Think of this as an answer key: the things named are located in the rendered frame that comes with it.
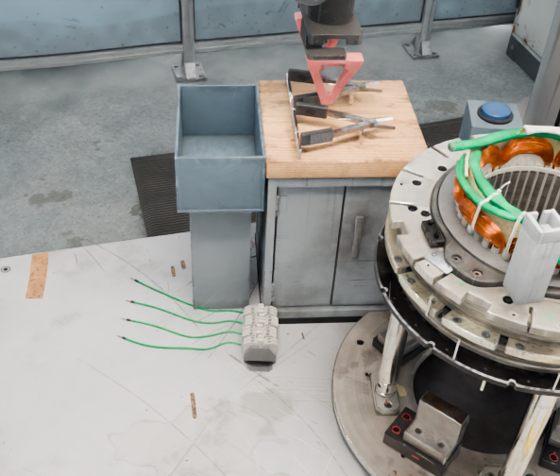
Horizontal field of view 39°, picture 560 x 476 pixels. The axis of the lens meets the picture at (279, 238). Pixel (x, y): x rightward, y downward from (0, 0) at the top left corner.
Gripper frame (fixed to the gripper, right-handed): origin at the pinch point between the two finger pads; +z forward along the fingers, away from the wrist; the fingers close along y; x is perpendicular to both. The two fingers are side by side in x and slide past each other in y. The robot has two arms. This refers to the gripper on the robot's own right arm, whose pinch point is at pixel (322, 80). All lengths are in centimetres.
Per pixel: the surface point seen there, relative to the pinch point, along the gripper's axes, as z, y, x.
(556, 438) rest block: 26, 38, 25
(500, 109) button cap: 4.7, -0.4, 25.2
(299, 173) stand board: 4.7, 13.3, -4.3
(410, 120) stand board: 2.9, 4.9, 11.0
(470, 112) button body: 5.9, -1.5, 21.6
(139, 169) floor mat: 109, -129, -32
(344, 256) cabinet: 19.3, 12.5, 3.0
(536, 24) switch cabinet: 86, -189, 124
